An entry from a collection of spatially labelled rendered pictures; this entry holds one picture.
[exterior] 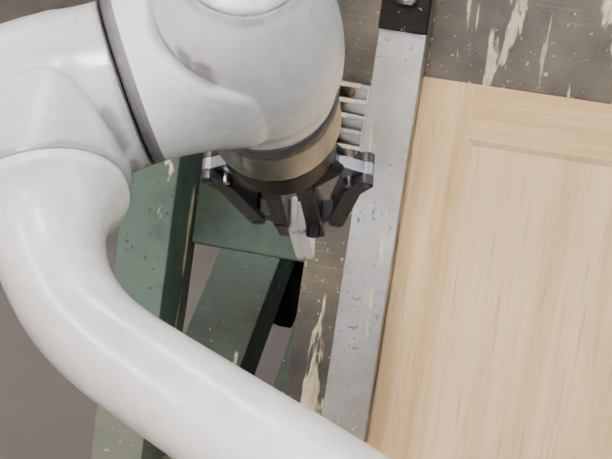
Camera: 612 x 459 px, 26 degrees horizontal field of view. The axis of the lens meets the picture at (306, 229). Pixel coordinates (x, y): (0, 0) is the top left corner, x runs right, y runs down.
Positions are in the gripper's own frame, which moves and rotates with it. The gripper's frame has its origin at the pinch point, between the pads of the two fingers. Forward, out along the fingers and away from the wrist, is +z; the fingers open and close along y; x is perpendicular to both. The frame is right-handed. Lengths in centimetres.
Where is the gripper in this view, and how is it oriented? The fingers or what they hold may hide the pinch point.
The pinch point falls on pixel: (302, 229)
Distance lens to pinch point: 108.5
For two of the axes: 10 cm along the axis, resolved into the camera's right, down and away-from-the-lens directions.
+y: -9.9, -0.4, 1.0
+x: -0.7, 9.4, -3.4
